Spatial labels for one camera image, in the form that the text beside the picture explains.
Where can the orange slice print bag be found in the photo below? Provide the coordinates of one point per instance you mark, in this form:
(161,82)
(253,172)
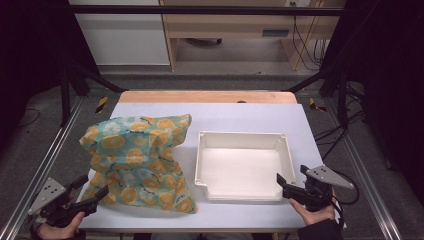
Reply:
(136,160)

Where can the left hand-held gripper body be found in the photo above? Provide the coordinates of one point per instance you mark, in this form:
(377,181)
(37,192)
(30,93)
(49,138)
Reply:
(46,196)

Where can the black metal stand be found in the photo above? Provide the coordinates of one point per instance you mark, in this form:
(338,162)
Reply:
(78,83)
(335,83)

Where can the wooden table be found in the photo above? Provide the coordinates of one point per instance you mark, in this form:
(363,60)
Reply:
(200,96)

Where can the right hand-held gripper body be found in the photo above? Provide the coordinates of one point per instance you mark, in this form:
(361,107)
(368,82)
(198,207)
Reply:
(316,196)

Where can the black horizontal frame bar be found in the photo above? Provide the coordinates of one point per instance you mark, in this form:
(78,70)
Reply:
(200,10)

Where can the white table cover sheet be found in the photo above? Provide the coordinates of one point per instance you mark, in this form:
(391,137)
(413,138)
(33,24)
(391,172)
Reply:
(233,116)

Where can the person's right hand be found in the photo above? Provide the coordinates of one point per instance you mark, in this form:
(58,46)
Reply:
(316,216)

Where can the aluminium rail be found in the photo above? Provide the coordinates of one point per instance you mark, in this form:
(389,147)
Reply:
(363,173)
(43,166)

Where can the white cabinet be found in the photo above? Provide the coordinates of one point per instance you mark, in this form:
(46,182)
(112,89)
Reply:
(123,36)

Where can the white plastic tray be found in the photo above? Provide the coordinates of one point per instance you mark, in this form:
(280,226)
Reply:
(243,170)

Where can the wooden desk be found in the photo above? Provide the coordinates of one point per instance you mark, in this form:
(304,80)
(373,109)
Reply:
(226,23)

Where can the black curtain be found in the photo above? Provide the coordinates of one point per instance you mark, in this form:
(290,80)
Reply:
(390,83)
(30,50)

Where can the person's left hand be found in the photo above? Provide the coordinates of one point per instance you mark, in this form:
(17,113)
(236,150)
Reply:
(61,232)

